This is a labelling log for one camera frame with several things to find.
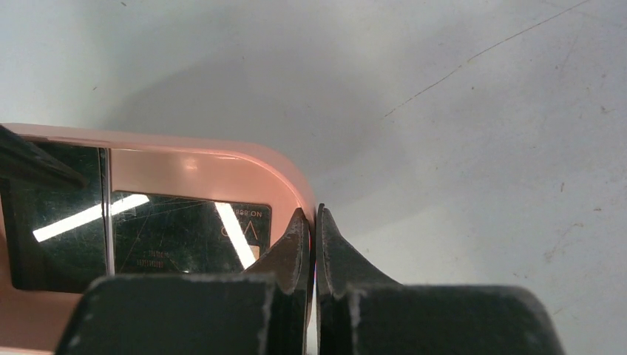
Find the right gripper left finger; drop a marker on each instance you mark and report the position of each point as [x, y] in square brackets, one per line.
[262, 310]

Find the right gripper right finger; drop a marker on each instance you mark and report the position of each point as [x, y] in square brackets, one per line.
[361, 310]

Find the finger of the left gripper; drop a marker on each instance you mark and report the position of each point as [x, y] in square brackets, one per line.
[24, 161]

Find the pink oval tray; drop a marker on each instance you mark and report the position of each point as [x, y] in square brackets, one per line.
[153, 205]

